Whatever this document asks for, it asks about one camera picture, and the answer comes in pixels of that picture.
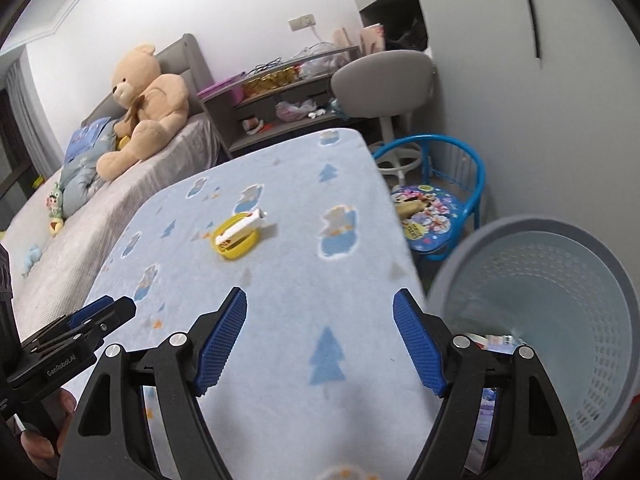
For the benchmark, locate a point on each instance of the pink plastic bag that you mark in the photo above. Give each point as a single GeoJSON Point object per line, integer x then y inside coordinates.
{"type": "Point", "coordinates": [292, 112]}

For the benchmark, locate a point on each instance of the white plastic bag on desk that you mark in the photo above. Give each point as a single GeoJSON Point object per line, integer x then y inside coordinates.
{"type": "Point", "coordinates": [327, 64]}

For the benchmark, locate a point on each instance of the large beige teddy bear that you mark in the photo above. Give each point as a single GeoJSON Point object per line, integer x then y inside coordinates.
{"type": "Point", "coordinates": [157, 107]}

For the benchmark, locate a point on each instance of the person's left hand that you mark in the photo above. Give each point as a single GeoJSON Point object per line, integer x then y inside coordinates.
{"type": "Point", "coordinates": [39, 449]}

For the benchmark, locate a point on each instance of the pink striped bed mattress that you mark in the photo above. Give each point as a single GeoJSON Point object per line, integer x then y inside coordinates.
{"type": "Point", "coordinates": [51, 275]}

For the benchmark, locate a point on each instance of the grey perforated trash bin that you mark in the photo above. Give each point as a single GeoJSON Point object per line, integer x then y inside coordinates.
{"type": "Point", "coordinates": [560, 290]}

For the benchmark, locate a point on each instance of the yellow plastic ring lid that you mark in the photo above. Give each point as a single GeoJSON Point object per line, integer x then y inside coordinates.
{"type": "Point", "coordinates": [237, 250]}

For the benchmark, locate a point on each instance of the blue quilt pillow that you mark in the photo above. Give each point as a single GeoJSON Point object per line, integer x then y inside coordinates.
{"type": "Point", "coordinates": [79, 179]}

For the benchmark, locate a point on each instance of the blue patterned fleece blanket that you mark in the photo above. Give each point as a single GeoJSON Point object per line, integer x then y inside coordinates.
{"type": "Point", "coordinates": [319, 384]}

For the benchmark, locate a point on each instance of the grey office chair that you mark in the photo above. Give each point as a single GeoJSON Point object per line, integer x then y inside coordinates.
{"type": "Point", "coordinates": [382, 86]}

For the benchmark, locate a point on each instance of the yellow gold snack bag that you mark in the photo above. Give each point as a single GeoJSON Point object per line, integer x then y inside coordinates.
{"type": "Point", "coordinates": [260, 84]}

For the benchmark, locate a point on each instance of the grey bed headboard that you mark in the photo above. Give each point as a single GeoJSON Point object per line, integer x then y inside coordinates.
{"type": "Point", "coordinates": [183, 57]}

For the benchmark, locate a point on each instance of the small green plush toy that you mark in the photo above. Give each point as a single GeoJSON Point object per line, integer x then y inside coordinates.
{"type": "Point", "coordinates": [55, 209]}

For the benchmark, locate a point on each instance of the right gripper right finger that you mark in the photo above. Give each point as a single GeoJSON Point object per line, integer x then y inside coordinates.
{"type": "Point", "coordinates": [530, 437]}

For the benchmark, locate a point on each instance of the dark grey desk shelf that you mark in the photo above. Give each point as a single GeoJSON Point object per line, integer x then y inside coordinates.
{"type": "Point", "coordinates": [287, 100]}

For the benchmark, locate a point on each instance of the blue metal kids chair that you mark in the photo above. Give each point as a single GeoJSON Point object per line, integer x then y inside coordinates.
{"type": "Point", "coordinates": [441, 182]}

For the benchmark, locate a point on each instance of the purple storage box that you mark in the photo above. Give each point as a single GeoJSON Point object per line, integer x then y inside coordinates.
{"type": "Point", "coordinates": [234, 85]}

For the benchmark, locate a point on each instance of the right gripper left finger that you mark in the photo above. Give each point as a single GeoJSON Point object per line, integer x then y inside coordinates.
{"type": "Point", "coordinates": [110, 436]}

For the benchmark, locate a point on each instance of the white wall socket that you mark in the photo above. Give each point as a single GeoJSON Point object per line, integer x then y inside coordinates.
{"type": "Point", "coordinates": [302, 22]}

